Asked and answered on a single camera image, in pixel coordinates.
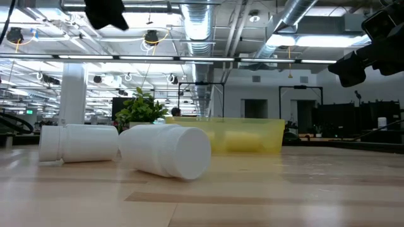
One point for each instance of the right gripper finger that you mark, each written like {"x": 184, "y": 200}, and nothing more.
{"x": 389, "y": 55}
{"x": 348, "y": 71}

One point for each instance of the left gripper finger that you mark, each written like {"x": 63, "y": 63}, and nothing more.
{"x": 105, "y": 12}

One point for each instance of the white plastic pill bottle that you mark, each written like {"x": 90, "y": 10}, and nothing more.
{"x": 79, "y": 143}
{"x": 170, "y": 151}
{"x": 243, "y": 142}

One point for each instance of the yellow translucent plastic basket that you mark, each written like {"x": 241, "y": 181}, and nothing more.
{"x": 268, "y": 135}

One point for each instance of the black desk lamp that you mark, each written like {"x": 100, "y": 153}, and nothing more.
{"x": 357, "y": 93}

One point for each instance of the black office partition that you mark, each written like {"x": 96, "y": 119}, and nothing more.
{"x": 347, "y": 116}

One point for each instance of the long linear light bar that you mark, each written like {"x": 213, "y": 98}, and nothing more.
{"x": 142, "y": 57}

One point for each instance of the white cylindrical container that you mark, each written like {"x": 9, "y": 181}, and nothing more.
{"x": 382, "y": 123}

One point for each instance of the white round pillar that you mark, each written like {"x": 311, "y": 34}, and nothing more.
{"x": 72, "y": 94}

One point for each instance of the black monitor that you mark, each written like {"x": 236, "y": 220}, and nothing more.
{"x": 118, "y": 105}

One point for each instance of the green potted plant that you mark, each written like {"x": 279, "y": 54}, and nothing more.
{"x": 139, "y": 110}

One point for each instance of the person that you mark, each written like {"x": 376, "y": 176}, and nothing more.
{"x": 175, "y": 111}

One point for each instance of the black curved band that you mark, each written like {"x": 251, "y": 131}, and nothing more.
{"x": 26, "y": 123}

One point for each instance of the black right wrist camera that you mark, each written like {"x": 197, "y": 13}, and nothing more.
{"x": 378, "y": 25}

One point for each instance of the black background gantry frame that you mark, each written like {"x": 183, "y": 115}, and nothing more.
{"x": 202, "y": 83}
{"x": 300, "y": 87}

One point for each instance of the silver ventilation duct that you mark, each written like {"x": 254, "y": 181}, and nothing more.
{"x": 199, "y": 25}
{"x": 296, "y": 9}

